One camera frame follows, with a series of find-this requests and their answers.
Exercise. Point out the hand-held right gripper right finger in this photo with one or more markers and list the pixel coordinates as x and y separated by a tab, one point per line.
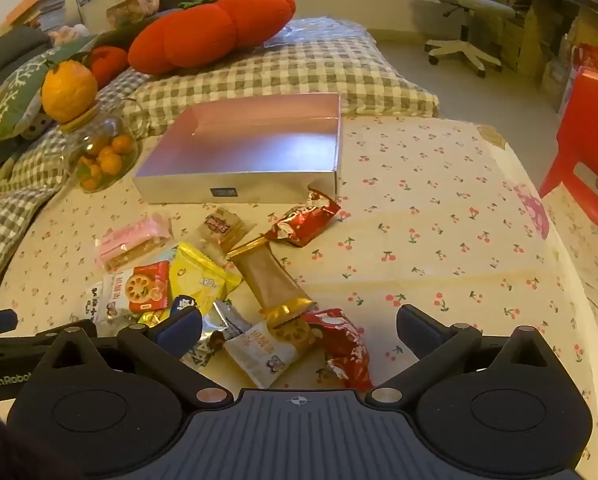
414	327

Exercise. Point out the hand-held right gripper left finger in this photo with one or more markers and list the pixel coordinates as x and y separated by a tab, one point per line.
181	322

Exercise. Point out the yellow snack packet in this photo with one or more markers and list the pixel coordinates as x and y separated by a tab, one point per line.
199	280

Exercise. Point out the silver snack packet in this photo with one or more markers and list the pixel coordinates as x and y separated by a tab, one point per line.
229	320

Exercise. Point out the orange white biscuit packet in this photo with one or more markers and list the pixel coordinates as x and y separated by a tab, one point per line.
259	355
141	287

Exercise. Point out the red snack packet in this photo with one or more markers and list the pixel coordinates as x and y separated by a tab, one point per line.
344	345
299	222

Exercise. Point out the pink wafer packet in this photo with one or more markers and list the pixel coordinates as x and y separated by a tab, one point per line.
129	242

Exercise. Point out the gold brown bar packet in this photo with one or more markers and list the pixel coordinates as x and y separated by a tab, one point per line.
269	275

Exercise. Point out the clear brown-label cake packet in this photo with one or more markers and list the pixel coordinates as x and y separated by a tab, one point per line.
219	225

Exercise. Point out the silver cardboard box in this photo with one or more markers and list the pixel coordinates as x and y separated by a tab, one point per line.
259	130

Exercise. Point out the small gold candy wrapper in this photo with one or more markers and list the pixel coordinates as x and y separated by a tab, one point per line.
151	318

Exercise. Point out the cherry print bedsheet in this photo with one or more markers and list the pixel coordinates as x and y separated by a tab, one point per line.
429	210

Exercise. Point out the pile of small oranges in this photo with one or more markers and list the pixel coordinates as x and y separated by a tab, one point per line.
110	162

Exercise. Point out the spotted plush toy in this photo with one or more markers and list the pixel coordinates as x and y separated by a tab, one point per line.
36	125

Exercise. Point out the glass jar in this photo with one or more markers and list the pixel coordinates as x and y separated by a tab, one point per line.
86	132

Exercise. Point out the cork jar lid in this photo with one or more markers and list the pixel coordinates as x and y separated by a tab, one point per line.
81	121

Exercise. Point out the green leaf-pattern pillow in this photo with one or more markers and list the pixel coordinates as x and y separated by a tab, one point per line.
9	95

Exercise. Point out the large orange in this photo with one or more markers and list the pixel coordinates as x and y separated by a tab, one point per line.
69	90

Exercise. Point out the grey checkered quilt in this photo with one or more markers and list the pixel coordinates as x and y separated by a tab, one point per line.
279	75

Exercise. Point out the small red tomato cushion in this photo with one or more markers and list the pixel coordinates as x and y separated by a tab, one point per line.
109	62

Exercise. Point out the red plastic stool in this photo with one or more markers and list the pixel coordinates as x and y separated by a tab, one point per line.
589	120

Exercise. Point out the grey sofa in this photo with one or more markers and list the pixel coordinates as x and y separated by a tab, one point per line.
19	47

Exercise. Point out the large red tomato cushion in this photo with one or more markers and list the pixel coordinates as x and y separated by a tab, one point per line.
204	35

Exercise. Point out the pink plush toy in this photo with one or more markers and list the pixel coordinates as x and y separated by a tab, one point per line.
64	35

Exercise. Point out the clear plastic bag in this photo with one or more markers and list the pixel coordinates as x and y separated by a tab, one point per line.
299	32

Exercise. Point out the cardboard boxes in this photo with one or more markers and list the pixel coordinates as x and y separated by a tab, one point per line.
529	35

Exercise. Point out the cream printed pouch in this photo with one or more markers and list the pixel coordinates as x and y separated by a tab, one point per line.
129	10

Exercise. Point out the stack of books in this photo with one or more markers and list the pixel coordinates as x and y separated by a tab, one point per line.
39	2

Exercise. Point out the red paper bag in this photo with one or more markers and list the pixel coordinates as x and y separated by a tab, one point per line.
594	57

